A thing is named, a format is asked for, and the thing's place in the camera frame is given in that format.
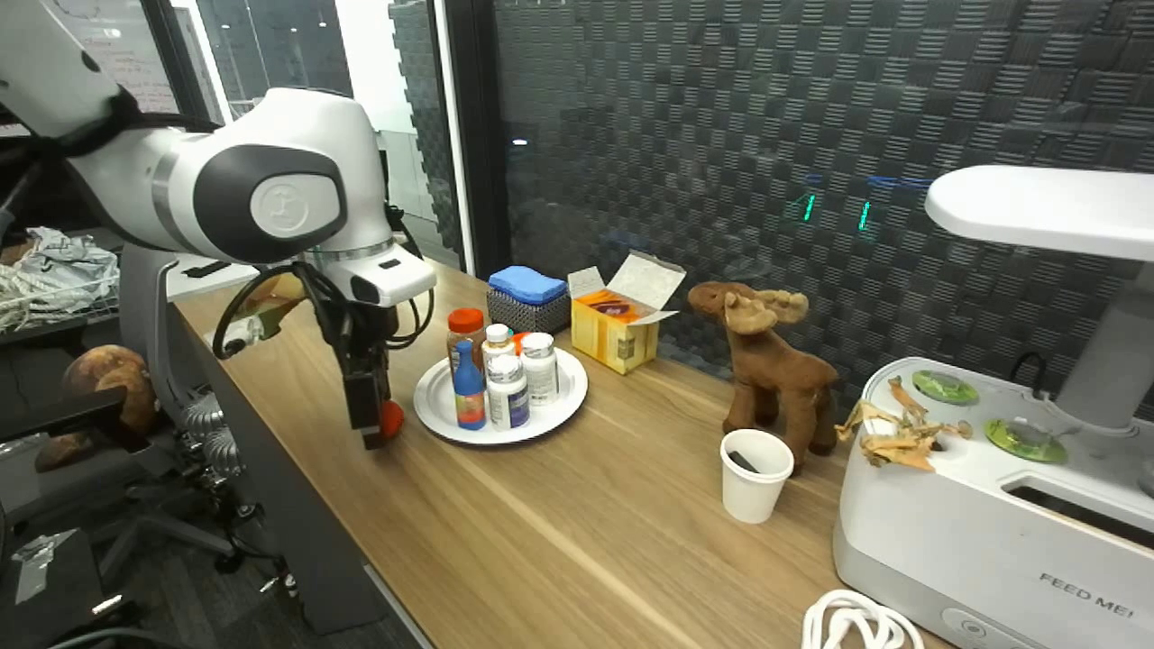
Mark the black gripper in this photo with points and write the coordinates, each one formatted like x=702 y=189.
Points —
x=359 y=327

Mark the red ball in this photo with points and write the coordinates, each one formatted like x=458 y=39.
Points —
x=395 y=420

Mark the blue bottle colourful label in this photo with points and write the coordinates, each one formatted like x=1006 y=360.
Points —
x=470 y=383

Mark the white bottle blue label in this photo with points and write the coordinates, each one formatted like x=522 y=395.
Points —
x=511 y=395

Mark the yellow tub orange lid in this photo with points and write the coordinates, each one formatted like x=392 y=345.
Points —
x=517 y=340

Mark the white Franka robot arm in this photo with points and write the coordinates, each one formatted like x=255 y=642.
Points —
x=216 y=181

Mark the blue box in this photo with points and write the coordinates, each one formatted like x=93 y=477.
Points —
x=529 y=313

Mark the grey office chair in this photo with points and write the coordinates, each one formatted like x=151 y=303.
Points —
x=183 y=396

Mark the white round plate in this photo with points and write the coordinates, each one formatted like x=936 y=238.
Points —
x=561 y=408

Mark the blue sponge block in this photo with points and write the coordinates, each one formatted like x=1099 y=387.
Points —
x=529 y=281

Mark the yellow open carton box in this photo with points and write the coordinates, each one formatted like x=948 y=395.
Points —
x=615 y=328

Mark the brown round object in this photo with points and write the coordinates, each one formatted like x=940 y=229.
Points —
x=109 y=383

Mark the crumpled grey white cloth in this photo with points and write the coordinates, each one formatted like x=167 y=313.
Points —
x=54 y=281

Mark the dark metal pole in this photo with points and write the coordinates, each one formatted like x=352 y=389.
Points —
x=183 y=59

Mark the white paper cup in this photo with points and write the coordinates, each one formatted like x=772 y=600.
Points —
x=755 y=475

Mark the brown moose plush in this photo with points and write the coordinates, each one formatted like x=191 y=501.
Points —
x=775 y=374

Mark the brown dried plant pieces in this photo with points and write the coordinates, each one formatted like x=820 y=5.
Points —
x=904 y=432

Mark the green plant pod lid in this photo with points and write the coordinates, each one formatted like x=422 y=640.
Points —
x=1024 y=441
x=945 y=387

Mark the white countertop garden appliance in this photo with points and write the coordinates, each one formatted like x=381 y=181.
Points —
x=995 y=541

